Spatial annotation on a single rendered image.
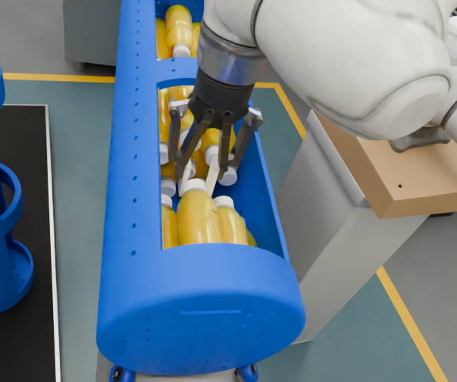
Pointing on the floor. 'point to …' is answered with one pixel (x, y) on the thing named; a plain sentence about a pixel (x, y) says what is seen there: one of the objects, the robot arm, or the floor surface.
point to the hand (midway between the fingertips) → (198, 176)
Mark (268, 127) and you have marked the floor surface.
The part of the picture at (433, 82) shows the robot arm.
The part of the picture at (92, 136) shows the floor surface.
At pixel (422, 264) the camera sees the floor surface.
